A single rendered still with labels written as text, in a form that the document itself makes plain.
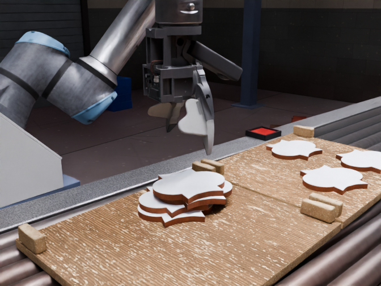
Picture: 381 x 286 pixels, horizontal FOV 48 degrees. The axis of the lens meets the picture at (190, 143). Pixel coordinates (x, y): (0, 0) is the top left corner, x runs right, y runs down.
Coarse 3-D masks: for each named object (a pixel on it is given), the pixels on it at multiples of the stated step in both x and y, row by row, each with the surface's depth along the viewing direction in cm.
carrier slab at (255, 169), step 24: (264, 144) 114; (336, 144) 114; (240, 168) 97; (264, 168) 97; (288, 168) 97; (312, 168) 97; (264, 192) 84; (288, 192) 84; (312, 192) 84; (360, 192) 84
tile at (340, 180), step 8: (320, 168) 94; (328, 168) 94; (336, 168) 94; (344, 168) 94; (304, 176) 89; (312, 176) 89; (320, 176) 89; (328, 176) 89; (336, 176) 89; (344, 176) 89; (352, 176) 89; (360, 176) 89; (304, 184) 87; (312, 184) 85; (320, 184) 85; (328, 184) 85; (336, 184) 85; (344, 184) 85; (352, 184) 85; (360, 184) 86; (336, 192) 84; (344, 192) 84
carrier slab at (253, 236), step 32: (64, 224) 72; (96, 224) 72; (128, 224) 72; (160, 224) 72; (192, 224) 72; (224, 224) 72; (256, 224) 72; (288, 224) 72; (320, 224) 72; (32, 256) 64; (64, 256) 63; (96, 256) 63; (128, 256) 63; (160, 256) 63; (192, 256) 63; (224, 256) 63; (256, 256) 63; (288, 256) 63
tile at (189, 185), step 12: (168, 180) 78; (180, 180) 78; (192, 180) 78; (204, 180) 78; (216, 180) 78; (156, 192) 74; (168, 192) 73; (180, 192) 73; (192, 192) 73; (204, 192) 73; (216, 192) 74
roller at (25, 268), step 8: (368, 128) 134; (376, 128) 136; (344, 136) 126; (352, 136) 126; (360, 136) 128; (368, 136) 131; (344, 144) 122; (16, 264) 64; (24, 264) 64; (32, 264) 64; (0, 272) 62; (8, 272) 62; (16, 272) 63; (24, 272) 63; (32, 272) 64; (0, 280) 61; (8, 280) 62; (16, 280) 62
